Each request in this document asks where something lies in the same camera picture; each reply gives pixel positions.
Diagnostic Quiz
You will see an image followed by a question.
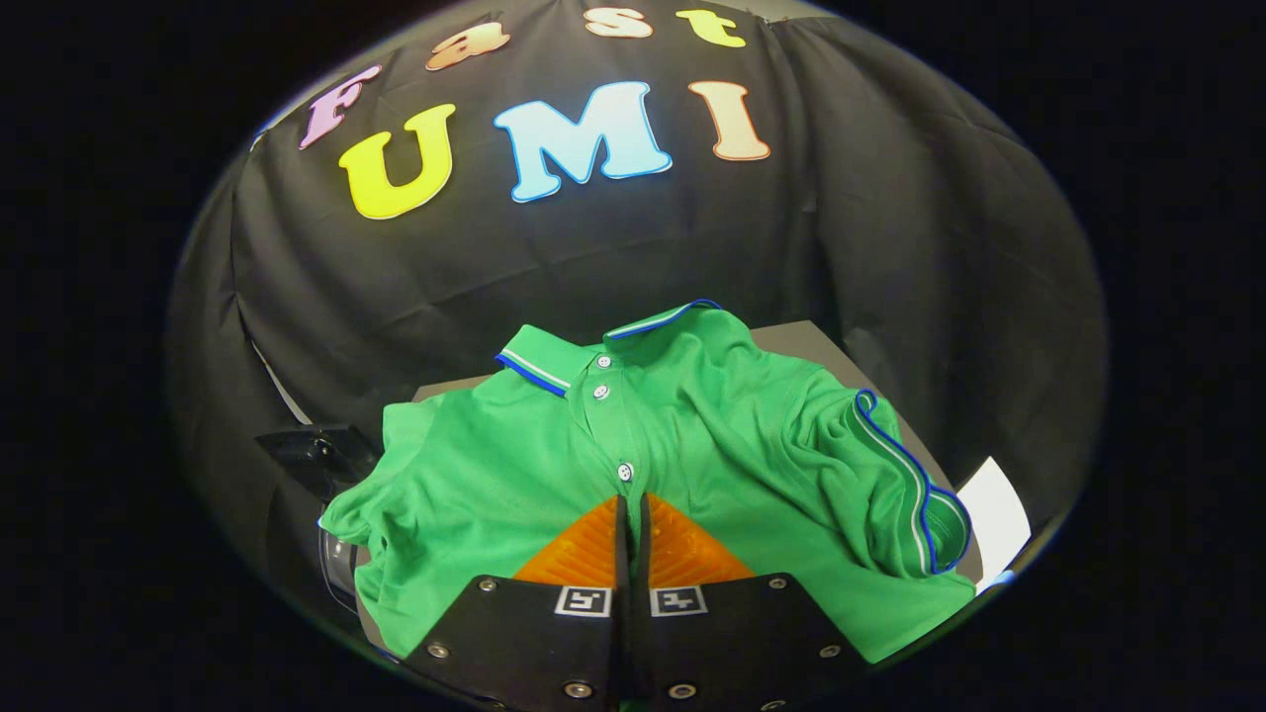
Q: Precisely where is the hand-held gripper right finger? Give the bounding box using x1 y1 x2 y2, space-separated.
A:
630 492 871 712

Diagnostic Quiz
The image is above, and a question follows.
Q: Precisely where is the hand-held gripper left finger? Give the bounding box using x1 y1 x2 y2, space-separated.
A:
401 494 631 712

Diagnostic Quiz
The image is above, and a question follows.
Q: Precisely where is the green polo shirt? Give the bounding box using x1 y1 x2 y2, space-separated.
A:
318 299 980 666

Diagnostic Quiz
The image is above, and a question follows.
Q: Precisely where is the dark washing machine lid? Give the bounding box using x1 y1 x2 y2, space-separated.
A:
255 425 382 500

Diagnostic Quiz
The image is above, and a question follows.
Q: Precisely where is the white board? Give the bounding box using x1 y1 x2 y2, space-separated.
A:
954 455 1033 594

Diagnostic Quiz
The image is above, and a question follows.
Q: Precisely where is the grey cabinet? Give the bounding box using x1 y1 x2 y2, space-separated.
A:
356 318 985 654

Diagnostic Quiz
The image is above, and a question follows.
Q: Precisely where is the black backdrop cloth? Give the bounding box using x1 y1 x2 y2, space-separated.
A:
163 0 1109 594

